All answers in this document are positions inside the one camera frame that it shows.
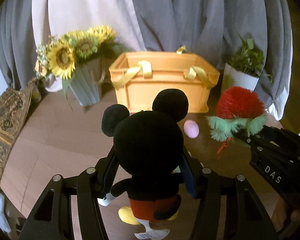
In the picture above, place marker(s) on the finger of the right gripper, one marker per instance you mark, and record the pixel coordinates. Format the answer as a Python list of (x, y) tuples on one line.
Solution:
[(282, 139)]

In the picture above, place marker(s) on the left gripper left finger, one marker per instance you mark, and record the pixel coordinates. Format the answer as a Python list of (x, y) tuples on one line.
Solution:
[(50, 218)]

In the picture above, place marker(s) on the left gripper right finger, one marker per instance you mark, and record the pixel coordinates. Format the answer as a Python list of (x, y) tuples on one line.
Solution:
[(229, 208)]

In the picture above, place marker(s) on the red green fluffy plush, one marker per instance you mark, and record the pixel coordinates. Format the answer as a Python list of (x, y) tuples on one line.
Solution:
[(238, 109)]

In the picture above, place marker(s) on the pink makeup sponge egg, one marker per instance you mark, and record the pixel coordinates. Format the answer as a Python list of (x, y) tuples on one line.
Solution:
[(191, 129)]

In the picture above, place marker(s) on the black mouse plush toy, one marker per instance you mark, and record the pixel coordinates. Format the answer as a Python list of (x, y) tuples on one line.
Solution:
[(149, 146)]

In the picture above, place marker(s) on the person right hand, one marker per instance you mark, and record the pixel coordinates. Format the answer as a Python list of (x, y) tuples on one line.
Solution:
[(281, 215)]

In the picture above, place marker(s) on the potted green plant white pot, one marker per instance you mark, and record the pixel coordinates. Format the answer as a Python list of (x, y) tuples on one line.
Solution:
[(244, 67)]

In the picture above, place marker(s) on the patterned brown fabric bag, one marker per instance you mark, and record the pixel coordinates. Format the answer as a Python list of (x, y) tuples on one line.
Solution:
[(14, 109)]

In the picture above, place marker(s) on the grey curtain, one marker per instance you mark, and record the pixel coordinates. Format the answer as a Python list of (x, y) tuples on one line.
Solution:
[(209, 28)]

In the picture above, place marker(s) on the orange plastic crate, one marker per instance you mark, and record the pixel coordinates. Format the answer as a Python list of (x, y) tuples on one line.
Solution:
[(139, 76)]

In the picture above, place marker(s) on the sunflower bouquet in vase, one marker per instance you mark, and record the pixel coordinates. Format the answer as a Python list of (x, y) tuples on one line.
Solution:
[(76, 59)]

